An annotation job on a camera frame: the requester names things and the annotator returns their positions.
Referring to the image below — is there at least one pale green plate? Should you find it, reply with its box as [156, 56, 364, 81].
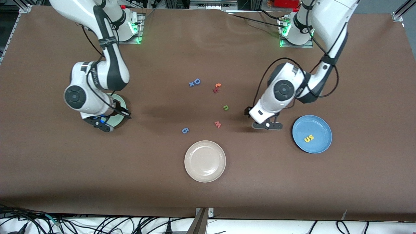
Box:
[106, 94, 127, 130]

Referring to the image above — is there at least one blue plate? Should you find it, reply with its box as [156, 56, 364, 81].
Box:
[292, 115, 332, 154]

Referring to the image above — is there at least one brown table cover sheet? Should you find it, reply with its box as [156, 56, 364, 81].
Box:
[0, 5, 416, 222]

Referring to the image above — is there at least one beige plate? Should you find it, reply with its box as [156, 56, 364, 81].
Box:
[184, 140, 227, 183]

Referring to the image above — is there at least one silver equipment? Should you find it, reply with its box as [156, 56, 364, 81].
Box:
[189, 0, 238, 10]

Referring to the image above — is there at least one red box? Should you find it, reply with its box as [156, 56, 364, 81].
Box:
[274, 0, 300, 9]

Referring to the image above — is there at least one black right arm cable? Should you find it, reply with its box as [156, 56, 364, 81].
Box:
[81, 24, 112, 109]

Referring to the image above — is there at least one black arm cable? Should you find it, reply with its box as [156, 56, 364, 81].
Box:
[253, 0, 340, 108]
[81, 24, 112, 109]

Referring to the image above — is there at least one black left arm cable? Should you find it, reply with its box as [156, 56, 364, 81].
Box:
[253, 0, 340, 108]

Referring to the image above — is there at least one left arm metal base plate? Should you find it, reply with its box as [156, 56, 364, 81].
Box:
[279, 18, 314, 49]

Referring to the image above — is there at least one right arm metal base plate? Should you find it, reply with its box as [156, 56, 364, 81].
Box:
[115, 13, 145, 45]

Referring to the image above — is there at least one black cable to left base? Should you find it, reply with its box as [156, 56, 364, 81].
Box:
[225, 9, 286, 28]

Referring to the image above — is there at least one black cable to base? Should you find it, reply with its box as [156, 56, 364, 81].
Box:
[138, 8, 156, 25]
[225, 9, 286, 28]

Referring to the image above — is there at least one black cable to right base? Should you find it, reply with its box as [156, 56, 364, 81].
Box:
[138, 8, 156, 25]

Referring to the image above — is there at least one teal tipped cable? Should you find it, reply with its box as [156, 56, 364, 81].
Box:
[32, 213, 62, 227]

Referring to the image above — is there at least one aluminium frame rail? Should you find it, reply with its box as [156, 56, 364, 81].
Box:
[0, 11, 23, 64]

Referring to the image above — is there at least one aluminium profile with bracket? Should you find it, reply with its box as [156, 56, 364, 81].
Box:
[187, 207, 215, 234]

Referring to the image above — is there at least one black looped cable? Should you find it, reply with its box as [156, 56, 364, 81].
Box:
[336, 220, 351, 234]

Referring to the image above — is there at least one black connector cable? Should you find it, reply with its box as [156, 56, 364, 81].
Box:
[6, 222, 30, 234]

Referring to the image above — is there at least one aluminium frame strut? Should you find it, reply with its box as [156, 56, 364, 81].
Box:
[396, 0, 416, 18]

